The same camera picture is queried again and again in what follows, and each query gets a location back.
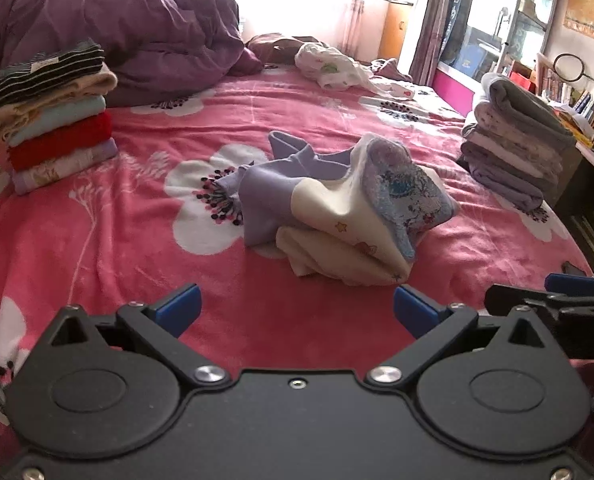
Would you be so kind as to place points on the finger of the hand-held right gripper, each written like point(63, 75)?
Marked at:
point(517, 300)
point(574, 283)

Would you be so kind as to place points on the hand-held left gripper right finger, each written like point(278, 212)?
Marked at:
point(414, 312)

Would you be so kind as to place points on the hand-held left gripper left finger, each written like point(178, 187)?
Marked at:
point(182, 307)

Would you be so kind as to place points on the lilac and cream sweatshirt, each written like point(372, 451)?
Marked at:
point(272, 195)

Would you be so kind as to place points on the stack of grey-lilac folded clothes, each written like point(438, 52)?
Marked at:
point(517, 140)

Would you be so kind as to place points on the pink floral blanket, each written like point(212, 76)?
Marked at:
point(127, 240)

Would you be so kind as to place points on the row of books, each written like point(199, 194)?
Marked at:
point(584, 105)

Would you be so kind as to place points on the lilac floral folded garment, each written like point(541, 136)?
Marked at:
point(67, 165)

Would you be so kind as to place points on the red folded garment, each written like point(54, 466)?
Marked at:
point(62, 142)

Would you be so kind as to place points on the magenta panel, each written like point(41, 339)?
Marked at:
point(452, 90)

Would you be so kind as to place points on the light blue folded garment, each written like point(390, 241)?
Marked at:
point(62, 117)

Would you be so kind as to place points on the beige folded garment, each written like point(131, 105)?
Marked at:
point(62, 92)

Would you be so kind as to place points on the mauve crumpled cloth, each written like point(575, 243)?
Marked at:
point(389, 67)

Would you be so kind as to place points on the white printed garment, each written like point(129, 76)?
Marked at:
point(332, 67)

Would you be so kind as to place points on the glass display cabinet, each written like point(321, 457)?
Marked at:
point(527, 20)

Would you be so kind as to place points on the black striped folded garment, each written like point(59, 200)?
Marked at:
point(42, 72)

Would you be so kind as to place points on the maroon crumpled cloth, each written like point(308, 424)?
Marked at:
point(272, 45)

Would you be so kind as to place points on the wooden cabinet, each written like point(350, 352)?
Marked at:
point(394, 30)

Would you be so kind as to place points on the purple duvet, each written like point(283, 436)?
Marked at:
point(127, 25)

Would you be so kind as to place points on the purple curtain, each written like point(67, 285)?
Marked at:
point(434, 20)

